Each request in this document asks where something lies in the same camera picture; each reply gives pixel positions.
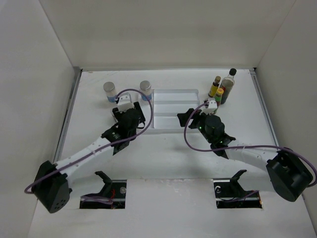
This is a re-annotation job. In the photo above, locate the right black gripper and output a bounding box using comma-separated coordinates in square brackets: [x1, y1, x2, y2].
[177, 108, 213, 144]

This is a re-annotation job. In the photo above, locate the white peppercorn jar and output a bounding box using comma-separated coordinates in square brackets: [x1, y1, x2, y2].
[140, 80, 152, 101]
[103, 82, 117, 103]

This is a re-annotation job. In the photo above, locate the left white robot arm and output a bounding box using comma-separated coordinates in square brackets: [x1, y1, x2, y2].
[30, 99, 147, 214]

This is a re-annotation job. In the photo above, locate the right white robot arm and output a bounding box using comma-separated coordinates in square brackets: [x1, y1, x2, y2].
[177, 108, 317, 202]

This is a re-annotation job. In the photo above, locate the white divided organizer tray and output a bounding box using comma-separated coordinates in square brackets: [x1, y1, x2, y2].
[144, 89, 201, 134]

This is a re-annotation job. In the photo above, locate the small brown cap bottle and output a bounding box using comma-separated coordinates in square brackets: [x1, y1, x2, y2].
[208, 76, 221, 98]

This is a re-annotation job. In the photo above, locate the yellow cap chili bottle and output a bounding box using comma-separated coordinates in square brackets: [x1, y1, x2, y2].
[213, 88, 224, 107]

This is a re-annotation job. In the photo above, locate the tall dark soy bottle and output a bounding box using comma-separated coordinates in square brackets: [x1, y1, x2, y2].
[220, 68, 237, 104]

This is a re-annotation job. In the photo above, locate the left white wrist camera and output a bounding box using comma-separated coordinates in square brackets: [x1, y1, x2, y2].
[117, 92, 134, 113]

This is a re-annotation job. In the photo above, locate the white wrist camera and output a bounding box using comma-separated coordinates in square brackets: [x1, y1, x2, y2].
[201, 98, 218, 115]
[117, 92, 134, 113]

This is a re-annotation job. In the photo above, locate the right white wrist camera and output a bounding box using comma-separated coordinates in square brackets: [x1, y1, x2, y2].
[201, 98, 218, 115]

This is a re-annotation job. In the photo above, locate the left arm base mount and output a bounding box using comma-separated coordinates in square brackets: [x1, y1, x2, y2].
[79, 171, 127, 209]

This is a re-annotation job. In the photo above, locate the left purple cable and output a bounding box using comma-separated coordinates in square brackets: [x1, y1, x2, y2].
[24, 88, 153, 205]

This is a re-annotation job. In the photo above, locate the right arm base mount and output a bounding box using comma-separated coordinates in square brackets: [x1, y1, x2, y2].
[213, 170, 262, 209]

